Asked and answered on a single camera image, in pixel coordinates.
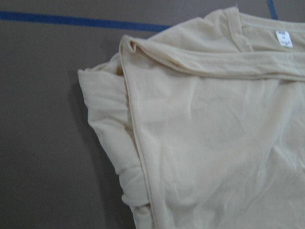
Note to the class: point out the cream long-sleeve printed shirt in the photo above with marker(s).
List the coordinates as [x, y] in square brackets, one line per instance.
[204, 123]

